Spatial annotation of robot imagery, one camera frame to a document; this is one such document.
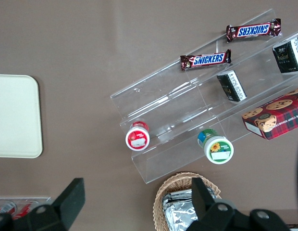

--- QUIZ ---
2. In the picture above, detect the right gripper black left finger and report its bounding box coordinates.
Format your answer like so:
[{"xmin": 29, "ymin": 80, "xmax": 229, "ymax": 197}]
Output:
[{"xmin": 0, "ymin": 178, "xmax": 86, "ymax": 231}]

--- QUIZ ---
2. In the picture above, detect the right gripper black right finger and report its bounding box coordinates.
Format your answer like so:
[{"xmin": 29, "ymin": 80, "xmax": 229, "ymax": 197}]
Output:
[{"xmin": 185, "ymin": 177, "xmax": 292, "ymax": 231}]

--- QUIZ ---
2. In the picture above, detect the foil-wrapped sandwich pack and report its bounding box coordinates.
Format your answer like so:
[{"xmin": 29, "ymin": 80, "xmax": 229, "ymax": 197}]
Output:
[
  {"xmin": 164, "ymin": 201, "xmax": 200, "ymax": 231},
  {"xmin": 162, "ymin": 189, "xmax": 218, "ymax": 205}
]

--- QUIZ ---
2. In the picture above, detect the oval wicker basket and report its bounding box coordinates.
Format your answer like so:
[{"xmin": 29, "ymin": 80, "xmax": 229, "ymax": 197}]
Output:
[{"xmin": 152, "ymin": 171, "xmax": 222, "ymax": 231}]

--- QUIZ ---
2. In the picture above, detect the cream plastic tray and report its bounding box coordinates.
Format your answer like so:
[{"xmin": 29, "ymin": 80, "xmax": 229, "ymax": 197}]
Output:
[{"xmin": 0, "ymin": 74, "xmax": 43, "ymax": 159}]

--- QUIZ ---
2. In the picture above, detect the clear acrylic bottle rack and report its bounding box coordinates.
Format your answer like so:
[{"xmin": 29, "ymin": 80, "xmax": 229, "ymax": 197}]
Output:
[{"xmin": 0, "ymin": 196, "xmax": 53, "ymax": 221}]

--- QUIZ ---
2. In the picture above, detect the green-lidded small jar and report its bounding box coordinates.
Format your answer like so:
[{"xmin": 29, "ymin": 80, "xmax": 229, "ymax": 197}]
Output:
[{"xmin": 197, "ymin": 128, "xmax": 235, "ymax": 165}]

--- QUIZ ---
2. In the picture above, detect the red-lidded small jar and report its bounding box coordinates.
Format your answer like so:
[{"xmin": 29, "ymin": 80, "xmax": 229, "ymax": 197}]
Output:
[{"xmin": 125, "ymin": 121, "xmax": 150, "ymax": 152}]

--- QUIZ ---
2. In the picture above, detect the clear acrylic stepped display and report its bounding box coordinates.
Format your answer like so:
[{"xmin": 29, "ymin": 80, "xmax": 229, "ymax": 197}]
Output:
[{"xmin": 110, "ymin": 8, "xmax": 298, "ymax": 185}]

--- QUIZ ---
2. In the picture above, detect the red tartan cookie box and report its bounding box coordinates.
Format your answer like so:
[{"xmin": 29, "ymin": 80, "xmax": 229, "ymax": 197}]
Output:
[{"xmin": 241, "ymin": 85, "xmax": 298, "ymax": 141}]

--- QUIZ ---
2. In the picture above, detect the small black tea box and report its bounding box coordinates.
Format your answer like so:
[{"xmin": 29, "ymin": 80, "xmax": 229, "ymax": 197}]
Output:
[
  {"xmin": 216, "ymin": 70, "xmax": 248, "ymax": 103},
  {"xmin": 272, "ymin": 37, "xmax": 298, "ymax": 74}
]

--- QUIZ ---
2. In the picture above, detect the Snickers chocolate bar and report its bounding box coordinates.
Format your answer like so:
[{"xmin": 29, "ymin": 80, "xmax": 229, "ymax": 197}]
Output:
[
  {"xmin": 179, "ymin": 49, "xmax": 232, "ymax": 71},
  {"xmin": 226, "ymin": 18, "xmax": 283, "ymax": 43}
]

